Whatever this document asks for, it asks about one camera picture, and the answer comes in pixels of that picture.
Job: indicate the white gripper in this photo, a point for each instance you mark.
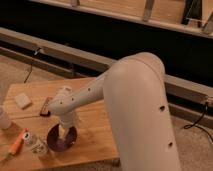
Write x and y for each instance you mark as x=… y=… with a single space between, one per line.
x=67 y=121

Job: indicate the dark purple ceramic bowl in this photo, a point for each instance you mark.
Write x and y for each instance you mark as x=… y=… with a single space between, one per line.
x=57 y=144

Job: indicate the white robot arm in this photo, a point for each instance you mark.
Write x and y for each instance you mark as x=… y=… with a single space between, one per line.
x=134 y=94

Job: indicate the black chocolate bar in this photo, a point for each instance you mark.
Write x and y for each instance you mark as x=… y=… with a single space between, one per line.
x=44 y=112

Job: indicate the small clear glass jar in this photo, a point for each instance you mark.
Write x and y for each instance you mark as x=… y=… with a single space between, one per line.
x=35 y=144

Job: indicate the white plastic cup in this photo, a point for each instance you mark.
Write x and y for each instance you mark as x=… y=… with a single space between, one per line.
x=5 y=122

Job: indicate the orange handled screwdriver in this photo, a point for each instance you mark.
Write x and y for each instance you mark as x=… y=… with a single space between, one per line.
x=14 y=147

